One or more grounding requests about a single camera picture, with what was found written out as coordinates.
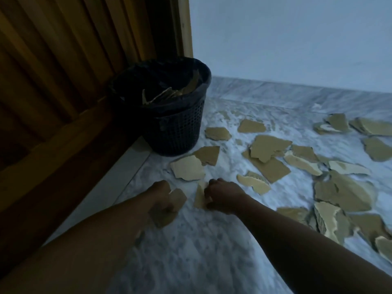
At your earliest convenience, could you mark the scatter of brown paper pieces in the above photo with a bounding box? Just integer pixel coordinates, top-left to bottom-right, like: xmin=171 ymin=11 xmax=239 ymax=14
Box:
xmin=170 ymin=111 xmax=392 ymax=256

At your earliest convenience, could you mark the person's right forearm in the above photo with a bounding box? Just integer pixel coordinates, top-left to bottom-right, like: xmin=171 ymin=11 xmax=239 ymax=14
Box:
xmin=237 ymin=196 xmax=392 ymax=294

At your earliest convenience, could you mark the person's left forearm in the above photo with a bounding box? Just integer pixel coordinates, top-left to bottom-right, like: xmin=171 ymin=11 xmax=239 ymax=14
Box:
xmin=0 ymin=192 xmax=160 ymax=294

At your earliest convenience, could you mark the brown wooden door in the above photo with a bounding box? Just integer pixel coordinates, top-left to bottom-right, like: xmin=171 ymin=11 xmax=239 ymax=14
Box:
xmin=0 ymin=0 xmax=172 ymax=273

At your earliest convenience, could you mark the black bin with liner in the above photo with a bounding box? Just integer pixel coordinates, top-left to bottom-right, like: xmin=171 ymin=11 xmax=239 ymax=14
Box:
xmin=107 ymin=57 xmax=212 ymax=157

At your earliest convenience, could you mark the person's left hand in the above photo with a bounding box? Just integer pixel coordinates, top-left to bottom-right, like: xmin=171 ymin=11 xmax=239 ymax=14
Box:
xmin=147 ymin=180 xmax=180 ymax=224

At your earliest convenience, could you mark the person's right hand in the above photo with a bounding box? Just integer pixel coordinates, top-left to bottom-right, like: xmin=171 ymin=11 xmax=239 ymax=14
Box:
xmin=205 ymin=178 xmax=248 ymax=215

